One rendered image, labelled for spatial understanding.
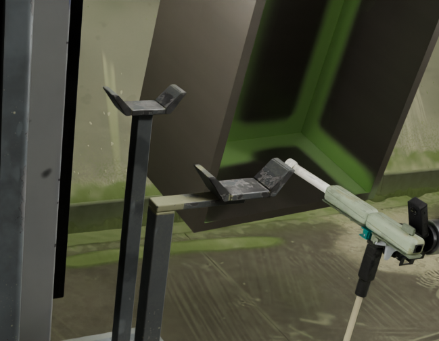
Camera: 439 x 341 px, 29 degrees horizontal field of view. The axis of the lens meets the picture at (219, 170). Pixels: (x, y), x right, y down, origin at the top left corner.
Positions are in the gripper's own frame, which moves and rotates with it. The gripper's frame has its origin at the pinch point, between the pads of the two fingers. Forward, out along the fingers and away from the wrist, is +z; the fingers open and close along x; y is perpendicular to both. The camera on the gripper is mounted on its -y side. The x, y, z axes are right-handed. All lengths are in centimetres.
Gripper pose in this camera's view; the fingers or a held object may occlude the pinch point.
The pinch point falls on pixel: (375, 235)
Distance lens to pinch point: 206.6
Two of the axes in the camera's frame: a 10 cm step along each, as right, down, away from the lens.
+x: -5.6, -4.3, 7.1
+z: -7.9, 0.2, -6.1
